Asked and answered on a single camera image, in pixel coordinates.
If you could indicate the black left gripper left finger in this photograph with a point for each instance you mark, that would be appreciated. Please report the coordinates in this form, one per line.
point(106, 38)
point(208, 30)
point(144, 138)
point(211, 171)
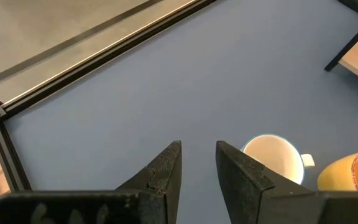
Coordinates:
point(73, 208)

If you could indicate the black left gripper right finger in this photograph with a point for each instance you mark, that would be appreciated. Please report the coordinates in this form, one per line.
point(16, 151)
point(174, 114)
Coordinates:
point(291, 208)

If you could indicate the light blue mug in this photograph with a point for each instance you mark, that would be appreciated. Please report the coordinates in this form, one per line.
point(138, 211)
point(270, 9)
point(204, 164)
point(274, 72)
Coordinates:
point(278, 155)

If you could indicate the blue grey table mat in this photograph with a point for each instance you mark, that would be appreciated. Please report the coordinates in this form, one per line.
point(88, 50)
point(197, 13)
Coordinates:
point(166, 93)

